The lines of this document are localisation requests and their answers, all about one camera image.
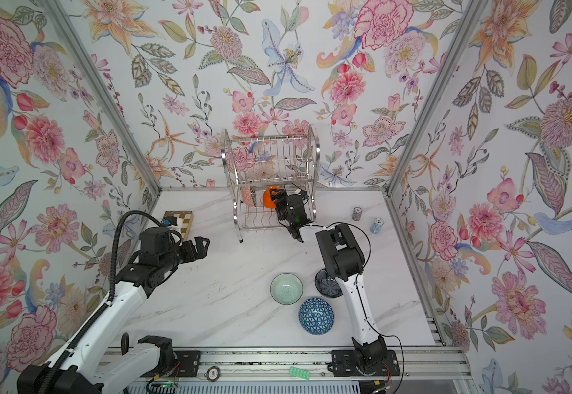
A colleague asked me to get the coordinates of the round black ring knob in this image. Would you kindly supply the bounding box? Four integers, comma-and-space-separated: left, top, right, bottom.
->
205, 366, 221, 382

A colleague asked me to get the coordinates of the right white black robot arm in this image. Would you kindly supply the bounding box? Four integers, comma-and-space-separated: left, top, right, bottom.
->
264, 187, 388, 375

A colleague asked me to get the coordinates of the orange plastic bowl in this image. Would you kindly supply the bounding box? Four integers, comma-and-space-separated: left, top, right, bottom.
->
262, 186, 282, 210

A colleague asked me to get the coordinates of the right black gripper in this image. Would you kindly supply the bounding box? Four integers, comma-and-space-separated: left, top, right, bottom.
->
271, 189, 296, 228

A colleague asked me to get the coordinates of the wooden chessboard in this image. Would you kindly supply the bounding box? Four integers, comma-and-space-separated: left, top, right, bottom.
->
163, 211, 194, 241

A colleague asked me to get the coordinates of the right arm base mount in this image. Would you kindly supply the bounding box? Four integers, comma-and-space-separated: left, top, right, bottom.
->
327, 347, 402, 378

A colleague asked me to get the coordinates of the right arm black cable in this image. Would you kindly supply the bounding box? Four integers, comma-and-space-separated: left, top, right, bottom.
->
290, 184, 406, 394

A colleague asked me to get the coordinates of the aluminium front rail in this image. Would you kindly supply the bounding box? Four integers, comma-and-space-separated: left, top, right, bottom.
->
103, 346, 471, 383

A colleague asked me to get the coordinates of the green connector block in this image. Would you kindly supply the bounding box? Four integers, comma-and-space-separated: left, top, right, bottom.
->
289, 366, 310, 380

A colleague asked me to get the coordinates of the dark floral ceramic bowl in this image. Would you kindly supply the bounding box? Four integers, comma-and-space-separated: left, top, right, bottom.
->
315, 269, 343, 299

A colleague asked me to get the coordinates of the small grey can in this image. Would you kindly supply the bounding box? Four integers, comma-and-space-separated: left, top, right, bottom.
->
352, 206, 363, 221

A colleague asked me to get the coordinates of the pale green ceramic bowl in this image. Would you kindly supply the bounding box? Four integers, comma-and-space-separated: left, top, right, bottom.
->
269, 273, 303, 305

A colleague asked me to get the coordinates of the small blue can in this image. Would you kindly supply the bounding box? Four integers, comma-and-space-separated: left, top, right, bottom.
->
370, 218, 384, 235

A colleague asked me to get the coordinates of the chrome two-tier dish rack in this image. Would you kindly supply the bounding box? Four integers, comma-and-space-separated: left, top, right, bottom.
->
221, 126, 320, 242

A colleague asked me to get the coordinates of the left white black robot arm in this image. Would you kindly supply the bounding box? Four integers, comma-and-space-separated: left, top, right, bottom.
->
16, 211, 210, 393

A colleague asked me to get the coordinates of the blue geometric patterned bowl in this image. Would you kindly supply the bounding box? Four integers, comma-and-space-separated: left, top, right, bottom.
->
298, 297, 335, 336

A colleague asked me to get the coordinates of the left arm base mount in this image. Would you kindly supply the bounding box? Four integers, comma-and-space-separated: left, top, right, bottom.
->
120, 333, 201, 378

